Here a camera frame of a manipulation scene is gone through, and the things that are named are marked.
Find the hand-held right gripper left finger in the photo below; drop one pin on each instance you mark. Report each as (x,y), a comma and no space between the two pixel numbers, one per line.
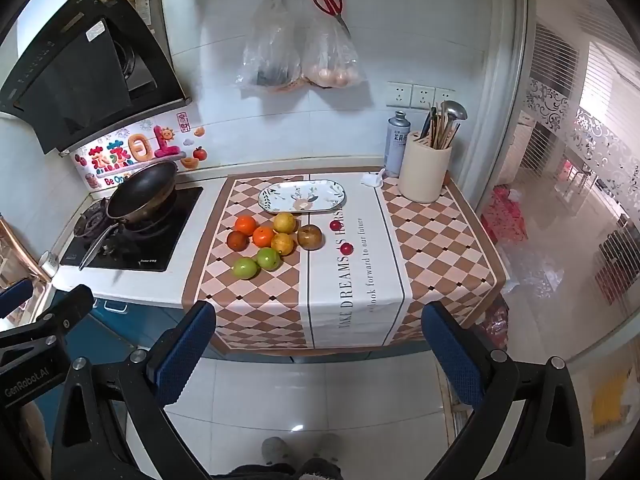
(187,345)

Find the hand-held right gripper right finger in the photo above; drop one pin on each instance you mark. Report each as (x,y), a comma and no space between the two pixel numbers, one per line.
(450,355)

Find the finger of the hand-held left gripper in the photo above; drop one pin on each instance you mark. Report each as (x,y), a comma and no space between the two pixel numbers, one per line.
(65,312)
(14,296)

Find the green apple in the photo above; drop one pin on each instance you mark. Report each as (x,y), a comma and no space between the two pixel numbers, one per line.
(245,268)
(268,259)

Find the dark red orange fruit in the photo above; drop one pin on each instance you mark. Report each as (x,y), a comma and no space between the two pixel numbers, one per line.
(237,240)

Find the orange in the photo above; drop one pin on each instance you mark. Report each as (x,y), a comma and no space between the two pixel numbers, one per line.
(245,224)
(263,236)

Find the dark yellow fruit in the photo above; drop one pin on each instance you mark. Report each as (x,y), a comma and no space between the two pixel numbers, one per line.
(282,244)

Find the light yellow fruit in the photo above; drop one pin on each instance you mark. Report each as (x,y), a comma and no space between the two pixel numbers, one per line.
(285,221)

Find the brown round fruit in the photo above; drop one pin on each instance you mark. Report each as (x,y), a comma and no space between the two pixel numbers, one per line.
(310,236)

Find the patterned oval plate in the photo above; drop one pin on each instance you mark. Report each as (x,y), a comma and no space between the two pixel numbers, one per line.
(300,196)

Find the person's left forearm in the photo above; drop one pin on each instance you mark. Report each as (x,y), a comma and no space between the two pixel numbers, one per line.
(35,430)

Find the small white cup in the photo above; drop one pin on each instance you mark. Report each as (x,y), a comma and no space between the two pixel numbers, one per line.
(49,264)

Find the black glass gas stove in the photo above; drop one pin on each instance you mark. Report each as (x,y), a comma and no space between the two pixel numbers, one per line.
(167,245)

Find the checkered table mat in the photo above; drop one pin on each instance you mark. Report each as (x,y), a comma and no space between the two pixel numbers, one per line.
(430,240)

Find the black frying pan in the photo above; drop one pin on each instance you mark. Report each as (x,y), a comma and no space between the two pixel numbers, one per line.
(142,187)

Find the red patterned box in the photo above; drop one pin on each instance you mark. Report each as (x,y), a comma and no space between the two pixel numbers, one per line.
(505,212)

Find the person's dark trousers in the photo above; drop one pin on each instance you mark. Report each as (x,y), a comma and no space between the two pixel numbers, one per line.
(280,474)

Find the cream utensil holder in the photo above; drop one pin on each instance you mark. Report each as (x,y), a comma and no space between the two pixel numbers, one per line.
(424,175)

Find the small white plastic object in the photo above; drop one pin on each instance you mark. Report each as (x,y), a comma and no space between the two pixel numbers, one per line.
(372,179)

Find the grey spray can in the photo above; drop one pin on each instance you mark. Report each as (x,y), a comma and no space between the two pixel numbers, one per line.
(396,147)

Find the frosted glass sliding door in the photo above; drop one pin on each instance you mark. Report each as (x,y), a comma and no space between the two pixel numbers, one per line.
(565,160)

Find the bundle of wooden chopsticks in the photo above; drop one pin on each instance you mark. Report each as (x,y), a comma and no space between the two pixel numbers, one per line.
(440,127)

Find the black range hood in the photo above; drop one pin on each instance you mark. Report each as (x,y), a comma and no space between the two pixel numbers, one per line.
(75,75)

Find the metal ladle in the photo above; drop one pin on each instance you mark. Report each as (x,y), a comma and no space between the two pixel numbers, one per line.
(454,110)

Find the plastic bag with dark contents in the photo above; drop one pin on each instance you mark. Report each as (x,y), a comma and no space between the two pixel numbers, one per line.
(270,55)

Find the plastic bag of eggs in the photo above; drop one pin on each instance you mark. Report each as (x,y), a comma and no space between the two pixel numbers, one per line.
(330,60)

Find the golden metal frame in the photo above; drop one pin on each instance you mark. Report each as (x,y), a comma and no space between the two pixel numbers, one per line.
(20,252)

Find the colourful letter wall sticker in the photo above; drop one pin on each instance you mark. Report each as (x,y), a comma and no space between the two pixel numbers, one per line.
(135,152)

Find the gold ingot wall sticker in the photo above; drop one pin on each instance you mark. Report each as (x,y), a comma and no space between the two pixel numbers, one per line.
(188,162)

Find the persimmon wall sticker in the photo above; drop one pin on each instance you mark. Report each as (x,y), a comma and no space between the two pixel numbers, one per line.
(199,153)

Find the orange wedge wall sticker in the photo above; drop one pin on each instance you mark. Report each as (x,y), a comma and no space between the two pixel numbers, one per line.
(199,131)

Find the red square wall sticker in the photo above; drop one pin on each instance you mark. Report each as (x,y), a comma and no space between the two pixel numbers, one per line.
(183,122)

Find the white wall socket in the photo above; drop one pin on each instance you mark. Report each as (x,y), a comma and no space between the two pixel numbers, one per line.
(445,97)
(399,94)
(423,96)

